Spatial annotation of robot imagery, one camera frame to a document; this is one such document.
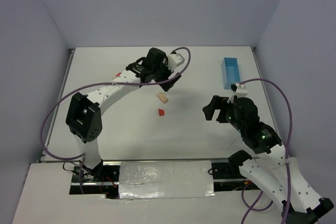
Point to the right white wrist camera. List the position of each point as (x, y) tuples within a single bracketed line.
[(239, 91)]

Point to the silver foil tape sheet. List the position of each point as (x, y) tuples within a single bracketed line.
[(156, 180)]

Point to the red wedge block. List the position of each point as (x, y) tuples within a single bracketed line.
[(161, 112)]

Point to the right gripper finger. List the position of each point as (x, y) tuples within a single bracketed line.
[(216, 103), (224, 116)]

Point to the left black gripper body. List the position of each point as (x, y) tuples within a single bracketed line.
[(163, 76)]

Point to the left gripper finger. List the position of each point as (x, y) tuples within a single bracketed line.
[(165, 85), (174, 80)]

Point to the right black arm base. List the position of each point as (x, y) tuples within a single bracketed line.
[(227, 178)]

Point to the blue plastic box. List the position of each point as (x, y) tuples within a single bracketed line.
[(230, 72)]

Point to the natural wood block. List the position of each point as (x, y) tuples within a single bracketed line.
[(162, 97)]

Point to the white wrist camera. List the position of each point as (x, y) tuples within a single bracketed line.
[(239, 91), (175, 60)]

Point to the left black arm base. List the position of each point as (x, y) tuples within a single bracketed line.
[(82, 183)]

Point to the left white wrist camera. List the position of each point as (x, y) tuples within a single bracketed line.
[(175, 60)]

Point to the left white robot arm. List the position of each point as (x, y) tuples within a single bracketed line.
[(85, 112)]

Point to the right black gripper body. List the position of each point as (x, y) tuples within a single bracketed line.
[(222, 109)]

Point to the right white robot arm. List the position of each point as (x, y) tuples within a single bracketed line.
[(276, 175)]

